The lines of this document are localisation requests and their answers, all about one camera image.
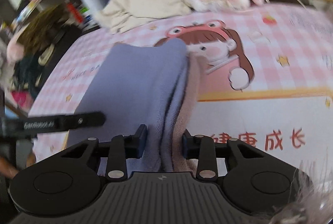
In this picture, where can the purple and brown sweater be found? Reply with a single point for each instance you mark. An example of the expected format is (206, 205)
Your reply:
(140, 86)

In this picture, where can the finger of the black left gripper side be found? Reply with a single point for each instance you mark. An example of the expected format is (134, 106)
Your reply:
(30, 127)

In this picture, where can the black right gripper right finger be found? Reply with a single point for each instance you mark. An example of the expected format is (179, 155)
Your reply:
(202, 149)

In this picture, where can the cream cloth garment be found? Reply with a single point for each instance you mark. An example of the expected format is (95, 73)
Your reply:
(120, 16)

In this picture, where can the pink checkered table mat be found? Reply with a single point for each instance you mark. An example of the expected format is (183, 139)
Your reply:
(263, 77)

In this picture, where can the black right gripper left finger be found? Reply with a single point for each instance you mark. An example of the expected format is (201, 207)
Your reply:
(122, 148)

